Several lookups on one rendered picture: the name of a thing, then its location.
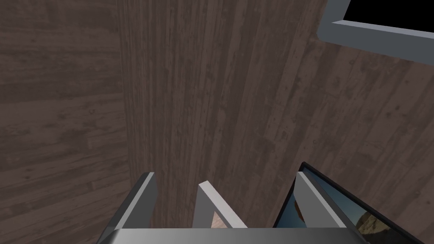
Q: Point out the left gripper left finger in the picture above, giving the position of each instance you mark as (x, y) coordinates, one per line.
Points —
(140, 206)

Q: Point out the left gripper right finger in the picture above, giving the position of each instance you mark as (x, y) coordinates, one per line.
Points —
(310, 206)

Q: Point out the black framed landscape picture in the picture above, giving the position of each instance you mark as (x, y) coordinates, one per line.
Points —
(356, 208)

